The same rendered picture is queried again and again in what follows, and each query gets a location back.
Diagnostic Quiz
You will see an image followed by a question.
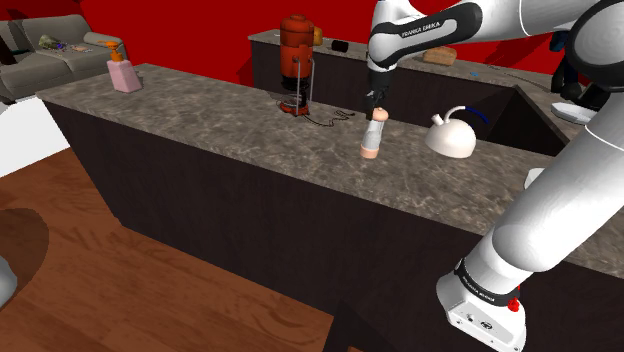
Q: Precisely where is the beige and clear pepper mill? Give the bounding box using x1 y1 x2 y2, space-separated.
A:
359 107 391 161

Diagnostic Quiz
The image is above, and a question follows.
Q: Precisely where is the brown bread loaf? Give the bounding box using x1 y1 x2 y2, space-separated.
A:
421 45 459 67

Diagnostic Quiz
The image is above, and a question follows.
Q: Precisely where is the white plate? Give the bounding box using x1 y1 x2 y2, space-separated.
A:
550 100 599 126

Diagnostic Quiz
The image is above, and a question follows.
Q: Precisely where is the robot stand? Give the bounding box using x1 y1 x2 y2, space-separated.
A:
322 297 624 352

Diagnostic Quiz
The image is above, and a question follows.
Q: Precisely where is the pink soap dispenser orange pump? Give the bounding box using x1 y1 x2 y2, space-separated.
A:
99 40 144 94

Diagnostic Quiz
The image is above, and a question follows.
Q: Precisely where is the grey sofa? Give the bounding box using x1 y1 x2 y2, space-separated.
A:
0 13 129 105

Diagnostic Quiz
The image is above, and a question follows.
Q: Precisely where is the white kettle with blue handle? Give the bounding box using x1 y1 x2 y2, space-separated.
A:
423 105 491 160

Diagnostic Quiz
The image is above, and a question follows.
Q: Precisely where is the red juicer appliance with cable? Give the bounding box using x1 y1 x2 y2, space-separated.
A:
275 13 358 129

